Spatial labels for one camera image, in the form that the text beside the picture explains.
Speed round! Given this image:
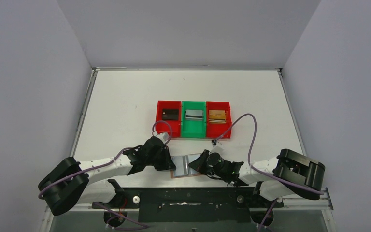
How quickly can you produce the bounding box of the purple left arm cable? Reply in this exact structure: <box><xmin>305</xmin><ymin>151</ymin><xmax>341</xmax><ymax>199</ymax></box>
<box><xmin>37</xmin><ymin>120</ymin><xmax>172</xmax><ymax>230</ymax></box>

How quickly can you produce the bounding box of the red bin with black card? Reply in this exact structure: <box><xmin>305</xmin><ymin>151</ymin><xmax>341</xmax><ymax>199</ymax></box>
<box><xmin>155</xmin><ymin>101</ymin><xmax>182</xmax><ymax>138</ymax></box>

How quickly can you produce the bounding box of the green plastic bin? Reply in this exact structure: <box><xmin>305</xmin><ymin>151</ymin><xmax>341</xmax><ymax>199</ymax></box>
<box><xmin>181</xmin><ymin>101</ymin><xmax>207</xmax><ymax>139</ymax></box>

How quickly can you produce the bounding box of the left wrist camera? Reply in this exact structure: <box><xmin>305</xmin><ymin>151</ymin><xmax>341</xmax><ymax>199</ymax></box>
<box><xmin>152</xmin><ymin>131</ymin><xmax>171</xmax><ymax>144</ymax></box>

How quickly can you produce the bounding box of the aluminium frame rail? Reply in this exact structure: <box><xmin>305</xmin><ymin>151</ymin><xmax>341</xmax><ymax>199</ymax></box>
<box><xmin>275</xmin><ymin>188</ymin><xmax>334</xmax><ymax>210</ymax></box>

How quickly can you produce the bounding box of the silver card stack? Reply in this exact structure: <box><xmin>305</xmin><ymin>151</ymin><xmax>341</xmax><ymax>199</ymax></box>
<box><xmin>185</xmin><ymin>109</ymin><xmax>204</xmax><ymax>121</ymax></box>

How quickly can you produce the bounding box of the red bin with gold cards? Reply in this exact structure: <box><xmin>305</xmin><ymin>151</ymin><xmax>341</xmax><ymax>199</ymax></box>
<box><xmin>206</xmin><ymin>101</ymin><xmax>232</xmax><ymax>139</ymax></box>

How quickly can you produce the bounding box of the gold card stack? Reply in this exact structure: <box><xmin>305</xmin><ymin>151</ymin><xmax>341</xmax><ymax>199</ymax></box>
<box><xmin>208</xmin><ymin>110</ymin><xmax>227</xmax><ymax>123</ymax></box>

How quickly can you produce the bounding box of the tan leather card holder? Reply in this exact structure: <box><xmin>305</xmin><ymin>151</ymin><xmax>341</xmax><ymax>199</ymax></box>
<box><xmin>170</xmin><ymin>153</ymin><xmax>202</xmax><ymax>179</ymax></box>

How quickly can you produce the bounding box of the silver card with stripe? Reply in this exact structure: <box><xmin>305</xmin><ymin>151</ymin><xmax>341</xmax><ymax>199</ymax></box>
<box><xmin>173</xmin><ymin>156</ymin><xmax>188</xmax><ymax>177</ymax></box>

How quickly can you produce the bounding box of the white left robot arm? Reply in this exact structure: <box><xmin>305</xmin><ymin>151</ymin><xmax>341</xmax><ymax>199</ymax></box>
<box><xmin>38</xmin><ymin>132</ymin><xmax>176</xmax><ymax>216</ymax></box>

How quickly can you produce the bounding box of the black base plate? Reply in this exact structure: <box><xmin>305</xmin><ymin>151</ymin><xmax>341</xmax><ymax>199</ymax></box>
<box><xmin>92</xmin><ymin>187</ymin><xmax>272</xmax><ymax>223</ymax></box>

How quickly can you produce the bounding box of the black card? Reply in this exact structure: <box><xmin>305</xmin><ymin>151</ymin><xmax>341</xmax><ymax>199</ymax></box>
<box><xmin>162</xmin><ymin>109</ymin><xmax>179</xmax><ymax>120</ymax></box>

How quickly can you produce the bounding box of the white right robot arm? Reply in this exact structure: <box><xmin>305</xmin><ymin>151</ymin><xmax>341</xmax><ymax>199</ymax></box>
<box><xmin>188</xmin><ymin>149</ymin><xmax>326</xmax><ymax>201</ymax></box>

